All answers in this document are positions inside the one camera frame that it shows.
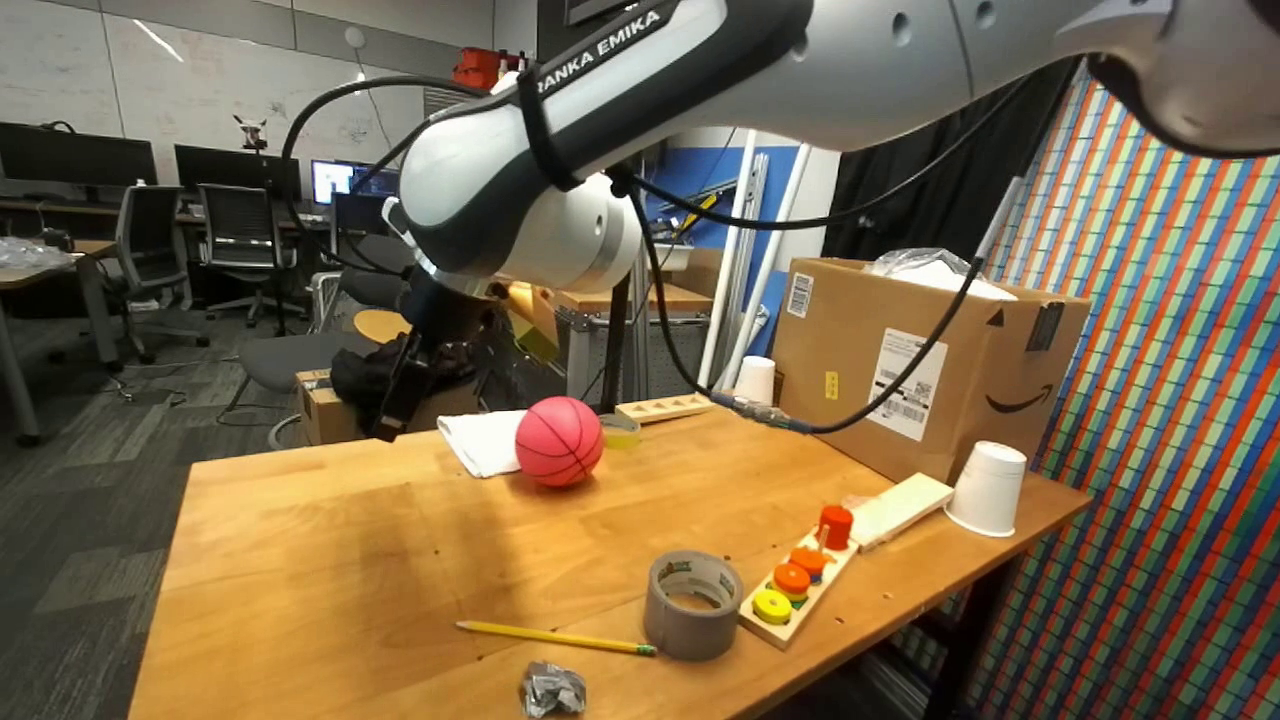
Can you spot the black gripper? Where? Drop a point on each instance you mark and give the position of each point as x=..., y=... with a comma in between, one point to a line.
x=441, y=319

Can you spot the pink rubber basketball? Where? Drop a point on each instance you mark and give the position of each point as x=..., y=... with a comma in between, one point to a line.
x=562, y=440

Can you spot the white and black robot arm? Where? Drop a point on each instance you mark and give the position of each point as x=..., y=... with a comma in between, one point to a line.
x=562, y=172

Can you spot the crumpled foil ball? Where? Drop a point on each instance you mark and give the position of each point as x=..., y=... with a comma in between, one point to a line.
x=548, y=688

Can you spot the black bag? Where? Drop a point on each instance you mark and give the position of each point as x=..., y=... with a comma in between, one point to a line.
x=355, y=382

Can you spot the round wooden stool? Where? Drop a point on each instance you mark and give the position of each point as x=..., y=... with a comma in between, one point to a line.
x=383, y=324

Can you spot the white paper pad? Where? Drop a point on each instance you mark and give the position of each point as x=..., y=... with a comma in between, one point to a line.
x=483, y=440

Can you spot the small closed cardboard box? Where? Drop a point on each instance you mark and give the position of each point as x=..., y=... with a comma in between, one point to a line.
x=321, y=404

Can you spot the lit blue monitor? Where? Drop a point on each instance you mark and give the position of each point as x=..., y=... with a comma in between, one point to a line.
x=335, y=181

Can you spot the desk with grey panel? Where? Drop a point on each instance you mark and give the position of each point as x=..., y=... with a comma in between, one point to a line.
x=654, y=355

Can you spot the grey office chair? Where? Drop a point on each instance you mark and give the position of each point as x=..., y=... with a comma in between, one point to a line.
x=145, y=243
x=241, y=226

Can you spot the beige power strip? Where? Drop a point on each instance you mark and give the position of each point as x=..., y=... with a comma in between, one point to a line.
x=665, y=411

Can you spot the yellow pencil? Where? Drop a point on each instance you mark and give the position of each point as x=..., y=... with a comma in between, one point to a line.
x=554, y=638

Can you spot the red button device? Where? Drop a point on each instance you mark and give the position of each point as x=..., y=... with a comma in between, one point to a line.
x=483, y=70

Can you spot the white paper cup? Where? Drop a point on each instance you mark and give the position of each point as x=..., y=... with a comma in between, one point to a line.
x=984, y=488
x=758, y=387

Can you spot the wooden office desk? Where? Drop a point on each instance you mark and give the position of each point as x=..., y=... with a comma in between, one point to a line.
x=80, y=257

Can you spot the blue board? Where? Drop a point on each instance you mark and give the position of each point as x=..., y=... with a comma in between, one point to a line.
x=783, y=254

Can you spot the wide black monitor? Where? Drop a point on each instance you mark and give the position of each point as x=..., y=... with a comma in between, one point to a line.
x=66, y=162

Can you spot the large brown cardboard box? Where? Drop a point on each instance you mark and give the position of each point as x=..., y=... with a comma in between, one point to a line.
x=853, y=332

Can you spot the wooden number peg board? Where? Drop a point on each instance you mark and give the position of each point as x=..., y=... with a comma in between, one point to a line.
x=823, y=584

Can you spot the black curtain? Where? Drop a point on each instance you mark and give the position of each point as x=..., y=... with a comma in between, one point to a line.
x=906, y=222

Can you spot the clear plastic bag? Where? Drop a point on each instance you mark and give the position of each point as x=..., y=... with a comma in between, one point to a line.
x=934, y=269

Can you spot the colourful patterned partition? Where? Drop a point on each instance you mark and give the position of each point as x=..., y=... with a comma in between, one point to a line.
x=1173, y=402

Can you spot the small camera on stand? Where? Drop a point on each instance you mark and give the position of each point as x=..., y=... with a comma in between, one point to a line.
x=248, y=132

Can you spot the grey duct tape roll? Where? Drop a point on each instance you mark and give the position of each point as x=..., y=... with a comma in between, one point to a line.
x=693, y=633

